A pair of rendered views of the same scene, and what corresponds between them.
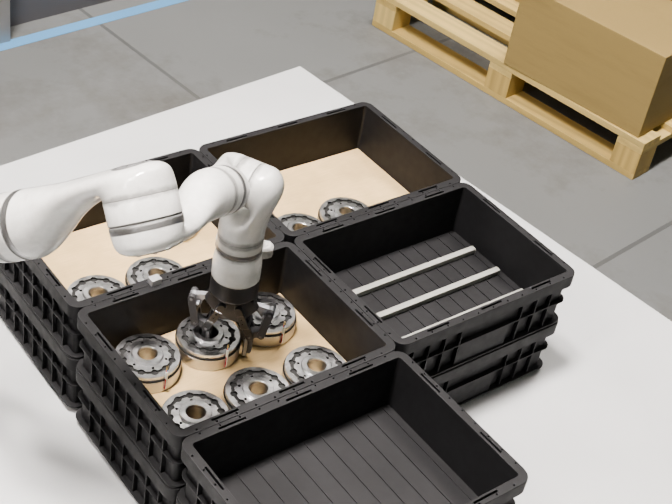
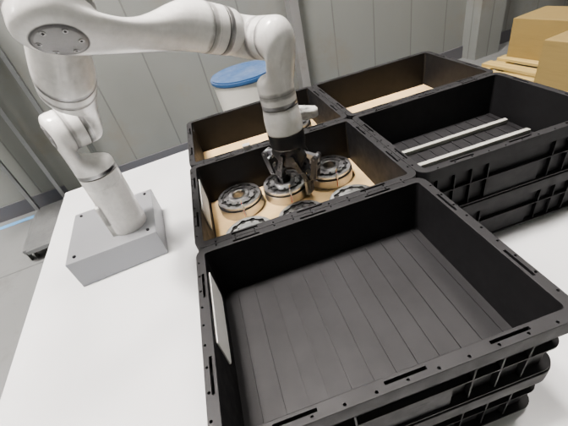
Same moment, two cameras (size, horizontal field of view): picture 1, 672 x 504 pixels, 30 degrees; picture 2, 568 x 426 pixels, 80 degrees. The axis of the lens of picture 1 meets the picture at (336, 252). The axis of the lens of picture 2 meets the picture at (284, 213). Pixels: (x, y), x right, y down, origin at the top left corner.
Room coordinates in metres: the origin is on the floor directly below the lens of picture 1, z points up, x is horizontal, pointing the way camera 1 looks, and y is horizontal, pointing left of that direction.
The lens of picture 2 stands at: (0.94, -0.21, 1.28)
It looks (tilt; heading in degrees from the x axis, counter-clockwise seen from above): 37 degrees down; 37
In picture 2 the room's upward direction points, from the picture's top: 15 degrees counter-clockwise
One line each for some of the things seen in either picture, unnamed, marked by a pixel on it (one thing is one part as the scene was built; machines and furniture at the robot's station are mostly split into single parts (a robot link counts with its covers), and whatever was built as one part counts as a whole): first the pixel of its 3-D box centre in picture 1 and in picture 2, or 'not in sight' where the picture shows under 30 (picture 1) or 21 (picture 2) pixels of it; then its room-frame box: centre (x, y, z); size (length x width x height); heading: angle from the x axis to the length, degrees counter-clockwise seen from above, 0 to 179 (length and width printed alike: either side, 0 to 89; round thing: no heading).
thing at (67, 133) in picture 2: not in sight; (79, 144); (1.30, 0.58, 1.03); 0.09 x 0.09 x 0.17; 72
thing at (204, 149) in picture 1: (330, 168); (393, 83); (1.91, 0.04, 0.92); 0.40 x 0.30 x 0.02; 133
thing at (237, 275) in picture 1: (240, 250); (286, 111); (1.49, 0.14, 1.02); 0.11 x 0.09 x 0.06; 178
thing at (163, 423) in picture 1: (237, 335); (288, 175); (1.42, 0.12, 0.92); 0.40 x 0.30 x 0.02; 133
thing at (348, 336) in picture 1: (234, 359); (293, 195); (1.42, 0.12, 0.87); 0.40 x 0.30 x 0.11; 133
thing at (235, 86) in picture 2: not in sight; (253, 111); (3.05, 1.44, 0.32); 0.52 x 0.52 x 0.63
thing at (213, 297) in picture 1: (233, 293); (288, 146); (1.47, 0.14, 0.95); 0.08 x 0.08 x 0.09
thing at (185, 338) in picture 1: (208, 335); (284, 182); (1.47, 0.17, 0.86); 0.10 x 0.10 x 0.01
